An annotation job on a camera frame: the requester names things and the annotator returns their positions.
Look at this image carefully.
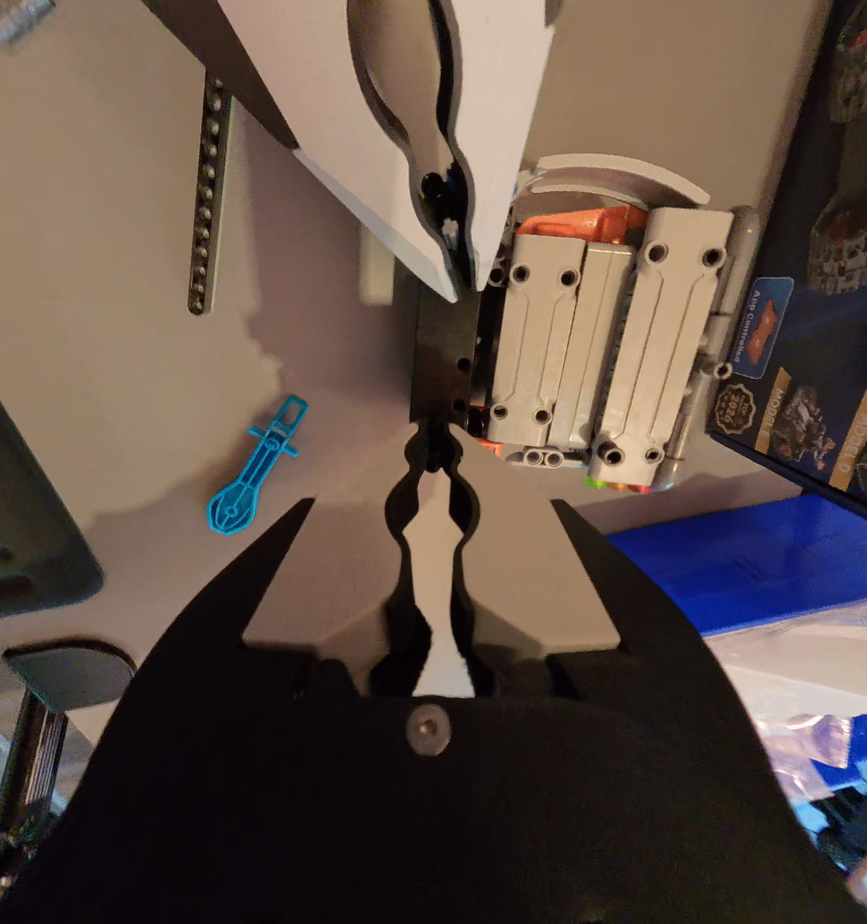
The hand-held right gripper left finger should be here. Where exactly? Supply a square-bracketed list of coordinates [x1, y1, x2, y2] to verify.
[242, 422, 434, 694]

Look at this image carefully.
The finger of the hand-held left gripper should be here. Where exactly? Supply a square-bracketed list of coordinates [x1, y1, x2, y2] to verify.
[432, 0, 558, 291]
[215, 0, 472, 304]

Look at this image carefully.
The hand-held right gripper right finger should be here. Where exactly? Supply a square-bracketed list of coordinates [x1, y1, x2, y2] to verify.
[439, 422, 623, 694]

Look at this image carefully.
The turquoise plastic tool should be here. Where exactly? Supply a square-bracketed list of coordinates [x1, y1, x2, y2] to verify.
[207, 394, 310, 537]

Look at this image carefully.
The black beam with holes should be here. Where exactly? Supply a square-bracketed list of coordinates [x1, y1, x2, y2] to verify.
[186, 74, 233, 316]

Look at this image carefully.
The small black piece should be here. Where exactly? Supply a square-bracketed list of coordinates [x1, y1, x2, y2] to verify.
[413, 421, 454, 474]

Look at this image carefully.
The grey building block model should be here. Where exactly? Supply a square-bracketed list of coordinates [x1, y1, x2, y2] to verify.
[408, 154, 761, 498]

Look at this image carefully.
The short grey tube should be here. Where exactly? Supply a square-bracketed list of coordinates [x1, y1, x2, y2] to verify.
[0, 0, 53, 46]

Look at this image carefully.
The blue bin with plastic bags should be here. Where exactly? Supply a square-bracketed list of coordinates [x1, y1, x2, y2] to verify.
[607, 494, 867, 871]

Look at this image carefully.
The toy kit cardboard box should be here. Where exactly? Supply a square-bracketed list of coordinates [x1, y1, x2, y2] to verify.
[704, 0, 867, 508]

